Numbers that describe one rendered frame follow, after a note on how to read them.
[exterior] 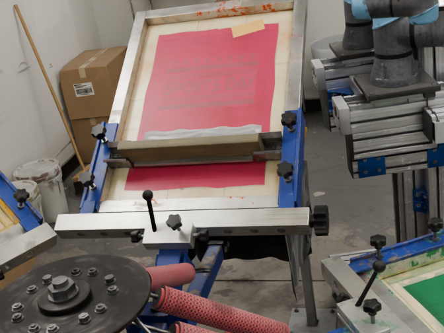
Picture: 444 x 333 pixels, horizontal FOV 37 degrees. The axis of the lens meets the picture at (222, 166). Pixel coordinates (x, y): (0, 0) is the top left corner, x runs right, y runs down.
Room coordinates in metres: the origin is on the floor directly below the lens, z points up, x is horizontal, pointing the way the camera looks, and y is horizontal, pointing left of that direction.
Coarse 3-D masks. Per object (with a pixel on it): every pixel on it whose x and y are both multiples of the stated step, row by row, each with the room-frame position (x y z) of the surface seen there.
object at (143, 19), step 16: (240, 0) 2.18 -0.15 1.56; (256, 0) 2.16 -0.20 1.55; (272, 0) 2.14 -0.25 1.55; (288, 0) 2.11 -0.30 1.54; (304, 0) 2.09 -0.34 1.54; (144, 16) 2.26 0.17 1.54; (160, 16) 2.24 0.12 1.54; (176, 16) 2.22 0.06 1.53; (192, 16) 2.21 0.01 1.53; (208, 16) 2.20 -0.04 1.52; (224, 16) 2.19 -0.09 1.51; (304, 16) 2.03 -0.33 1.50; (144, 32) 2.23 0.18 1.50; (304, 32) 1.98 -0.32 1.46; (128, 48) 2.16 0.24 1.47; (304, 48) 1.95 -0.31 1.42; (128, 64) 2.09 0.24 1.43; (304, 64) 1.92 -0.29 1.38; (128, 80) 2.03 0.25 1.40; (288, 80) 1.84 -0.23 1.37; (128, 96) 2.00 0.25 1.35; (288, 96) 1.79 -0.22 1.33; (112, 112) 1.94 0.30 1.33; (112, 208) 1.64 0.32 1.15; (128, 208) 1.63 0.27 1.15; (144, 208) 1.61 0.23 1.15; (160, 208) 1.60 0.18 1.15; (176, 208) 1.58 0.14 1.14; (192, 208) 1.57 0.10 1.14; (208, 208) 1.55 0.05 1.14; (224, 208) 1.54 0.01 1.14; (240, 208) 1.53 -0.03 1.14; (256, 208) 1.51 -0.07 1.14
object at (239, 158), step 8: (168, 160) 1.72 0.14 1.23; (176, 160) 1.71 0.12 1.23; (184, 160) 1.70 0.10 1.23; (192, 160) 1.69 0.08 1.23; (200, 160) 1.69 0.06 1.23; (208, 160) 1.68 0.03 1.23; (216, 160) 1.67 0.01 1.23; (224, 160) 1.66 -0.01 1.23; (232, 160) 1.66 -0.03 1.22; (240, 160) 1.65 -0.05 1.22; (248, 160) 1.64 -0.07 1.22
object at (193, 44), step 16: (192, 32) 2.18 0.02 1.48; (208, 32) 2.15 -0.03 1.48; (160, 48) 2.16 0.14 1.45; (176, 48) 2.14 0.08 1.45; (192, 48) 2.12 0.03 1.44; (208, 48) 2.09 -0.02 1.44; (160, 64) 2.10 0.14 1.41; (160, 80) 2.04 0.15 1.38; (160, 96) 1.98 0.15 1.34; (144, 112) 1.95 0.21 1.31; (160, 112) 1.93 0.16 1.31; (176, 112) 1.91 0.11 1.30; (192, 112) 1.89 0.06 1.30; (144, 128) 1.89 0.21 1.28; (160, 128) 1.88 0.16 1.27; (176, 128) 1.86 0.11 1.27; (192, 128) 1.84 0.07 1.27; (128, 176) 1.76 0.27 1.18; (144, 176) 1.74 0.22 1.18; (160, 176) 1.73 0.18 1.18; (176, 176) 1.71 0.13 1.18; (192, 176) 1.69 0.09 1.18
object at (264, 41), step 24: (264, 24) 2.11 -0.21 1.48; (216, 48) 2.08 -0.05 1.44; (240, 48) 2.05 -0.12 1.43; (264, 48) 2.02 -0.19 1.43; (264, 72) 1.94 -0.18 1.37; (264, 96) 1.86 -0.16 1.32; (216, 120) 1.84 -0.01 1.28; (240, 120) 1.81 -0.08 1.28; (264, 120) 1.78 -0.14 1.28; (216, 168) 1.69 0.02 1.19; (240, 168) 1.67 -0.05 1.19; (264, 168) 1.65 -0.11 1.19
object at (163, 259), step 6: (162, 252) 1.43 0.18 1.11; (168, 252) 1.42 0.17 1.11; (174, 252) 1.42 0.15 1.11; (180, 252) 1.42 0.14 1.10; (186, 252) 1.45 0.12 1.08; (162, 258) 1.42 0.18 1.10; (168, 258) 1.41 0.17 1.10; (174, 258) 1.41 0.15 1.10; (180, 258) 1.41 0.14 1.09; (162, 264) 1.40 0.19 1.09; (168, 264) 1.40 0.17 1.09; (174, 288) 1.34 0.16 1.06; (180, 288) 1.37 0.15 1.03
